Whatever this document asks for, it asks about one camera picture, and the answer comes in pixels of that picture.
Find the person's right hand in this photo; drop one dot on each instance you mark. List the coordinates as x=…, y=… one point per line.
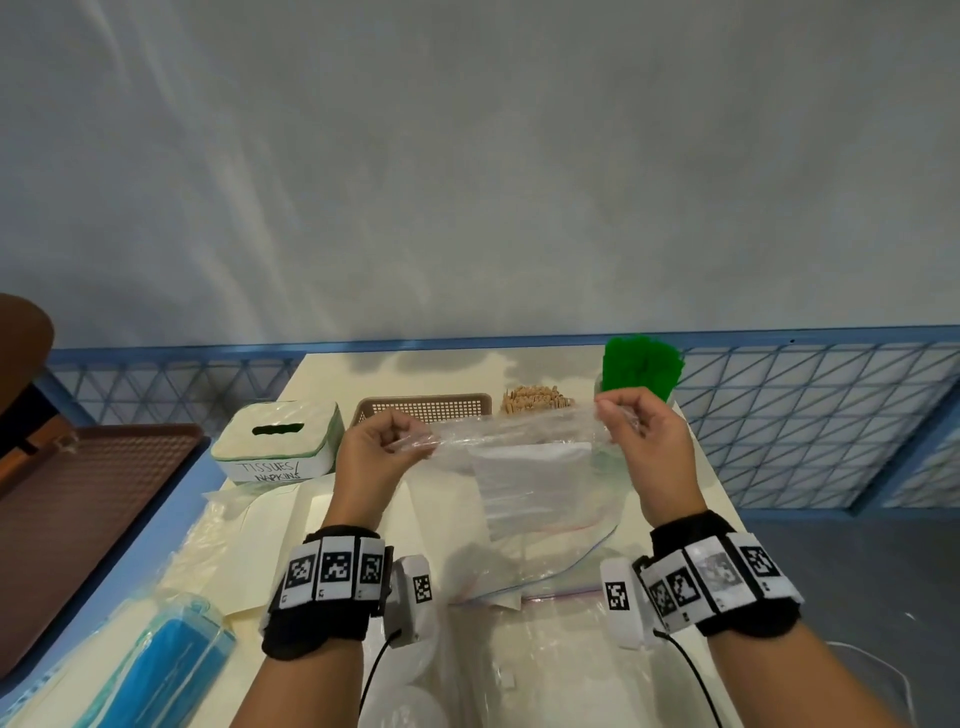
x=660, y=457

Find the person's left hand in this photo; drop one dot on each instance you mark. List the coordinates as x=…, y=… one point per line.
x=367, y=469

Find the person's left thumb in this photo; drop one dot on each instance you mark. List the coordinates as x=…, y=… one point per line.
x=411, y=444

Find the person's right thumb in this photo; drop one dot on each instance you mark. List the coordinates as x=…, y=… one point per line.
x=619, y=426

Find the clear plastic zip bag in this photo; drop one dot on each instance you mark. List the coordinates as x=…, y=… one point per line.
x=517, y=439

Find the person's right forearm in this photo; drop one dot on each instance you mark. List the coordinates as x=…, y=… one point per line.
x=795, y=682

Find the person's left forearm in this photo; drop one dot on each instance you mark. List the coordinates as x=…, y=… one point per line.
x=300, y=690

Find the brown plastic basket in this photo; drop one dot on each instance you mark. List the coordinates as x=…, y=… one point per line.
x=431, y=409

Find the pile of green plastic cutlery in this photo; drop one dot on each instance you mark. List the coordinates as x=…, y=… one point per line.
x=641, y=367

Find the pile of wooden toothpicks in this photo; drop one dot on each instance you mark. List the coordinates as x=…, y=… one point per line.
x=534, y=399

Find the white folded napkin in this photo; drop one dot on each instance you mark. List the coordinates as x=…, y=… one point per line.
x=532, y=487

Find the white green tissue box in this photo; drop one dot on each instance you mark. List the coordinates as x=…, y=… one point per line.
x=274, y=442

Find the black left wristband with markers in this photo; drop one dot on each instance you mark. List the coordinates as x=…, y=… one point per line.
x=330, y=577

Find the black wristband with markers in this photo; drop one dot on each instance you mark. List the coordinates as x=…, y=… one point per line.
x=712, y=577
x=330, y=577

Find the clear zip bag purple seal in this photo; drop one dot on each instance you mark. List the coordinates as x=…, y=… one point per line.
x=555, y=570

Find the white paper sheet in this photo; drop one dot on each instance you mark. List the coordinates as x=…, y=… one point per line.
x=274, y=555

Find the black right wristband with markers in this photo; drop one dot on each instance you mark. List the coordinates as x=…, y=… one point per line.
x=712, y=577

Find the blue metal mesh fence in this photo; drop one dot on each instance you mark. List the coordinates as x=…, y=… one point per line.
x=810, y=420

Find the pile of clear plastic bags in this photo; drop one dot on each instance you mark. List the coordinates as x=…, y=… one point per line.
x=540, y=667

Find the pack of blue face masks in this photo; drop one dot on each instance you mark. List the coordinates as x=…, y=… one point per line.
x=161, y=667

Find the brown plastic tray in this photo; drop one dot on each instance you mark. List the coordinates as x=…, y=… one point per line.
x=82, y=517

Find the brown chair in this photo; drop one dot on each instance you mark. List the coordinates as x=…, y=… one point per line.
x=21, y=360

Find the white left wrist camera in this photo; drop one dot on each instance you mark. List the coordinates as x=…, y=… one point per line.
x=409, y=600

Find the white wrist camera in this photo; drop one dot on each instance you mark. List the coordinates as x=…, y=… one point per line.
x=409, y=600
x=622, y=600

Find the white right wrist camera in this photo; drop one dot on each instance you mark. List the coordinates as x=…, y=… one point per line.
x=622, y=600

